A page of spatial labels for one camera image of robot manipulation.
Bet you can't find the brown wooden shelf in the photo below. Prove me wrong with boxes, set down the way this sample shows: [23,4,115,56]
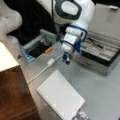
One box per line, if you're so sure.
[0,42,40,120]

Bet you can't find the black pen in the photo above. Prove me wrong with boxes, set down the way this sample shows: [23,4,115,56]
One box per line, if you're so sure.
[88,38,104,49]

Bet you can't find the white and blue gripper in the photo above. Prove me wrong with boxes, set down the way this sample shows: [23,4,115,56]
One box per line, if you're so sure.
[62,25,88,64]

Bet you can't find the metal binder clips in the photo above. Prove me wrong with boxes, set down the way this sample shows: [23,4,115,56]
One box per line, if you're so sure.
[77,109,91,120]

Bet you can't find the white spiral notebook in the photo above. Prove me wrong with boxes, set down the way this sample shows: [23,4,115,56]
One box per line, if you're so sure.
[36,70,85,120]

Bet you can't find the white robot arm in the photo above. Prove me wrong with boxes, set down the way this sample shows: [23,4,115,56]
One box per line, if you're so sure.
[36,0,96,64]

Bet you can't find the grey metal tray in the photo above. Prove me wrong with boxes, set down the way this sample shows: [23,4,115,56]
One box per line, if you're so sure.
[22,29,58,62]

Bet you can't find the black lidded drawer box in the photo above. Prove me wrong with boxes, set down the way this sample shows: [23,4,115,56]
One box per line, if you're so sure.
[74,4,120,75]

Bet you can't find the white cable with adapter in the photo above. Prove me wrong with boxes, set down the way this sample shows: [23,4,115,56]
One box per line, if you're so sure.
[26,54,64,84]

